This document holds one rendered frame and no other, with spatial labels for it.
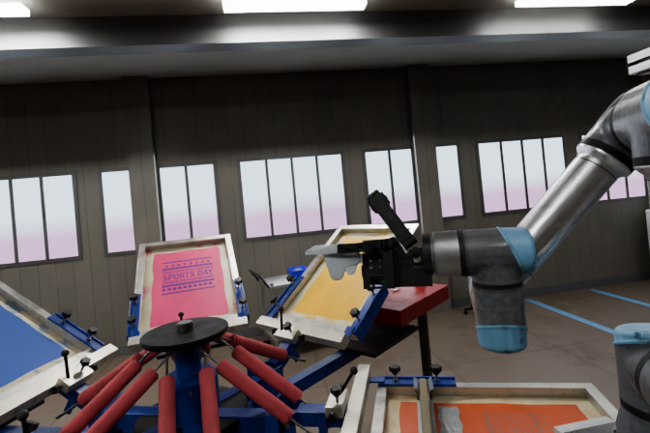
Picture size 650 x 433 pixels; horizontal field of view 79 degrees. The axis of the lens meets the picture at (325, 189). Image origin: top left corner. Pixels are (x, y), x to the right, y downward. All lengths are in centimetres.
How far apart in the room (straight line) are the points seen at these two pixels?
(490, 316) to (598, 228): 668
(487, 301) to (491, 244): 9
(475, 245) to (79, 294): 551
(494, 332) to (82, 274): 545
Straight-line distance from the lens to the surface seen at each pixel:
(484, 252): 66
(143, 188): 541
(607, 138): 83
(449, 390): 177
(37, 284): 607
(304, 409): 156
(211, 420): 141
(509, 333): 70
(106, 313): 583
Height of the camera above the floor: 177
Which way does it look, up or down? 1 degrees up
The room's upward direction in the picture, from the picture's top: 5 degrees counter-clockwise
